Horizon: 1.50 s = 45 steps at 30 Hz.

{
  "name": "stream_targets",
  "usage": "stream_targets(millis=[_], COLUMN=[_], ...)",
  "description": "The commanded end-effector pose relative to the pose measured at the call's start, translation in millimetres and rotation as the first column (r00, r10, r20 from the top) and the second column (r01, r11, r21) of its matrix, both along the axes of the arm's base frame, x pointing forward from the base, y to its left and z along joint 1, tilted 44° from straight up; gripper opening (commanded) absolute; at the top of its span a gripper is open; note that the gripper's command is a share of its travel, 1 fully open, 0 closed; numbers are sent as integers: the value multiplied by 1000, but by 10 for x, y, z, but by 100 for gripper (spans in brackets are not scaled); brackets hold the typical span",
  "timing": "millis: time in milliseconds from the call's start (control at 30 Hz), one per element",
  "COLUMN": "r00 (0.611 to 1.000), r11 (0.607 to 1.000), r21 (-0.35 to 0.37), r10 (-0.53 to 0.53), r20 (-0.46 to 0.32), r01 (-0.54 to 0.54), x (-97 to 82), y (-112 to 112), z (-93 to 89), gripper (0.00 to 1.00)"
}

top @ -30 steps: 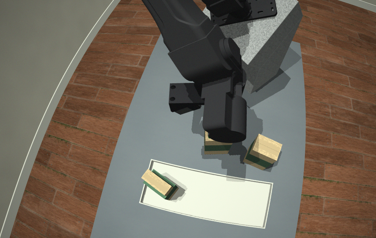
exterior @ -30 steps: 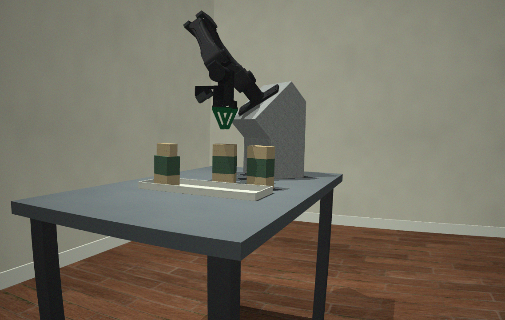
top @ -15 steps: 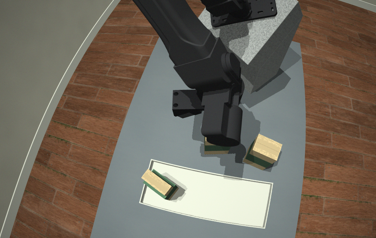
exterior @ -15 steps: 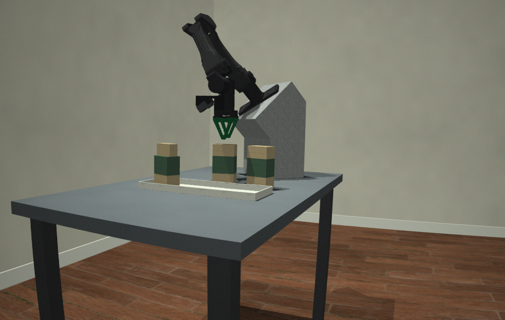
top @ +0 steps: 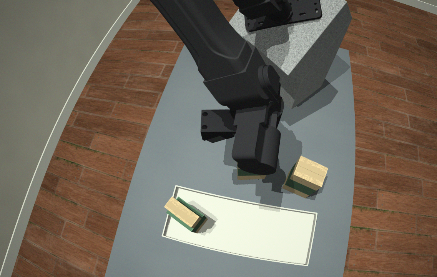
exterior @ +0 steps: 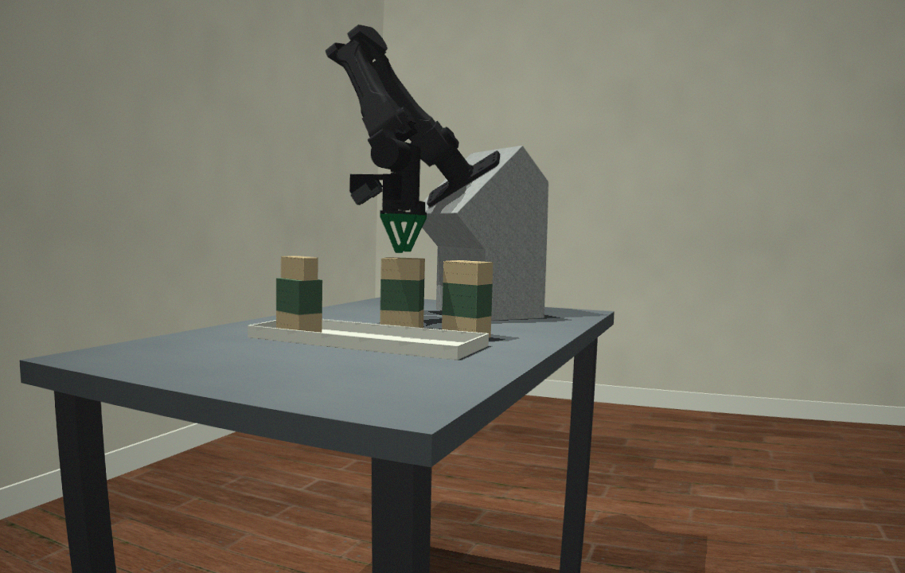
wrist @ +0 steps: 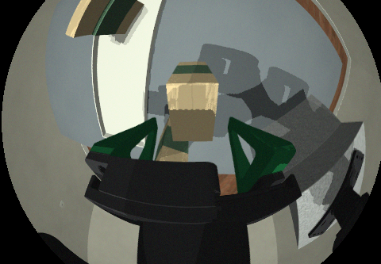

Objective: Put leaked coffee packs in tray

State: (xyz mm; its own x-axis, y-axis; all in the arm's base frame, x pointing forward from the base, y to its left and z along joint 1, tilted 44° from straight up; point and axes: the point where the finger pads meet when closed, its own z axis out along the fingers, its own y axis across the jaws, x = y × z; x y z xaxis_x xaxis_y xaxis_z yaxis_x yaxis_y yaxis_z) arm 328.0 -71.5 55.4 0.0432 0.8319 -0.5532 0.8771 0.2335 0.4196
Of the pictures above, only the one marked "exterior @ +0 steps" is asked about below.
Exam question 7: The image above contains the white shallow tray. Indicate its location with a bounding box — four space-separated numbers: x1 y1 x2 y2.
248 319 489 360

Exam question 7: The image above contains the tan box with dark green band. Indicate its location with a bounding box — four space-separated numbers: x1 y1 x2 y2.
442 260 493 337
380 257 425 328
276 256 322 333

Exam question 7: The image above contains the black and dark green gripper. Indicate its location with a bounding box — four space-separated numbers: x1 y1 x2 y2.
380 172 427 253

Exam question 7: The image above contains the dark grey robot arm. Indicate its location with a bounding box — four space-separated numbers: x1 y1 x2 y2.
326 25 501 207

